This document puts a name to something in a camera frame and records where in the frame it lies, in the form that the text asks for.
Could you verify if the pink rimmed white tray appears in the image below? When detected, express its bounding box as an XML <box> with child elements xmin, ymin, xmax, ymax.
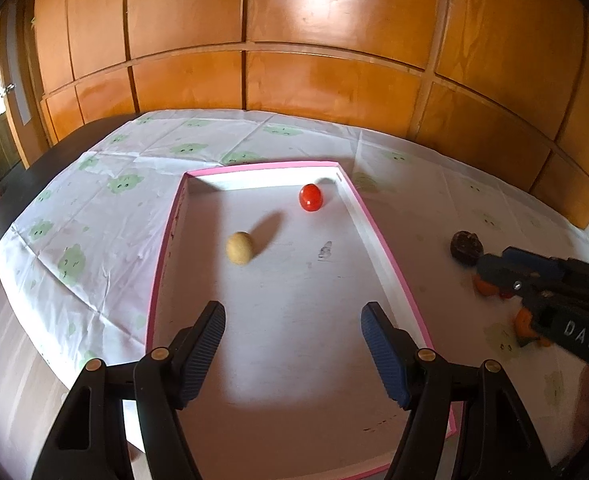
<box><xmin>123</xmin><ymin>161</ymin><xmax>459</xmax><ymax>480</ymax></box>

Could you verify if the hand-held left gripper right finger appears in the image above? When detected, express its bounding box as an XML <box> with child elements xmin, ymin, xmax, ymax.
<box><xmin>360</xmin><ymin>302</ymin><xmax>555</xmax><ymax>480</ymax></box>

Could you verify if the mandarin orange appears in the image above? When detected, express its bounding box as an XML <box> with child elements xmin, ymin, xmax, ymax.
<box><xmin>514</xmin><ymin>308</ymin><xmax>552</xmax><ymax>348</ymax></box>
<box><xmin>473</xmin><ymin>275</ymin><xmax>512</xmax><ymax>301</ymax></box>

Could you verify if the small tan round fruit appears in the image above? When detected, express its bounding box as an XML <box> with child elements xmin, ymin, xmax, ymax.
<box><xmin>226</xmin><ymin>231</ymin><xmax>254</xmax><ymax>265</ymax></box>

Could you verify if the wooden panel wardrobe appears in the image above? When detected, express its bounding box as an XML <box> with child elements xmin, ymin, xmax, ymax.
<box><xmin>32</xmin><ymin>0</ymin><xmax>589</xmax><ymax>231</ymax></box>

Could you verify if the dark brown wrinkled fruit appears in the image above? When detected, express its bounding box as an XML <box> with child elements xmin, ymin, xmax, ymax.
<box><xmin>450</xmin><ymin>230</ymin><xmax>485</xmax><ymax>264</ymax></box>

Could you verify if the small red cherry tomato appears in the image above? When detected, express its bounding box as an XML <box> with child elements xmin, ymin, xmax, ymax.
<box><xmin>299</xmin><ymin>183</ymin><xmax>324</xmax><ymax>212</ymax></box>

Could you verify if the wooden door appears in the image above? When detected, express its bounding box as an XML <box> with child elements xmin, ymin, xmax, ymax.
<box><xmin>0</xmin><ymin>5</ymin><xmax>40</xmax><ymax>186</ymax></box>

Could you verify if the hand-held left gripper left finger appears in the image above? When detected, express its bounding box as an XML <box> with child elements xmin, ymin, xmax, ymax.
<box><xmin>32</xmin><ymin>301</ymin><xmax>226</xmax><ymax>480</ymax></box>

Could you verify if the white tablecloth with green prints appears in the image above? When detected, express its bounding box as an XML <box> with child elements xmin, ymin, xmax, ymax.
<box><xmin>0</xmin><ymin>108</ymin><xmax>589</xmax><ymax>466</ymax></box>

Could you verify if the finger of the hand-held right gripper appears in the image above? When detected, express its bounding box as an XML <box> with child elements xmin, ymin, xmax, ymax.
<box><xmin>503</xmin><ymin>246</ymin><xmax>566</xmax><ymax>282</ymax></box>
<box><xmin>476</xmin><ymin>254</ymin><xmax>531</xmax><ymax>296</ymax></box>

